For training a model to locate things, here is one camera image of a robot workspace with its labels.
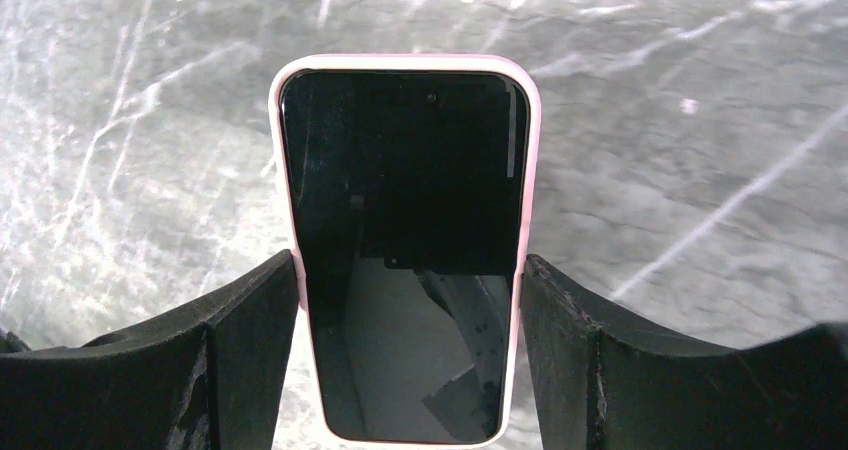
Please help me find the black smartphone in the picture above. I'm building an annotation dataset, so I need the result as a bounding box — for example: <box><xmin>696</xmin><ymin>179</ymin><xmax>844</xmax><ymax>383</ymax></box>
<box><xmin>278</xmin><ymin>69</ymin><xmax>531</xmax><ymax>446</ymax></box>

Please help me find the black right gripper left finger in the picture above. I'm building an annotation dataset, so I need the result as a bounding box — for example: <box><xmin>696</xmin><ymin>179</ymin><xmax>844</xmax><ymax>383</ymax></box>
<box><xmin>1</xmin><ymin>251</ymin><xmax>298</xmax><ymax>449</ymax></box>

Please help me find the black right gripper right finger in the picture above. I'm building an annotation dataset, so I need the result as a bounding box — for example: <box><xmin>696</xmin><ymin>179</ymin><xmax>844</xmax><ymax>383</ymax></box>
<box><xmin>521</xmin><ymin>254</ymin><xmax>847</xmax><ymax>449</ymax></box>

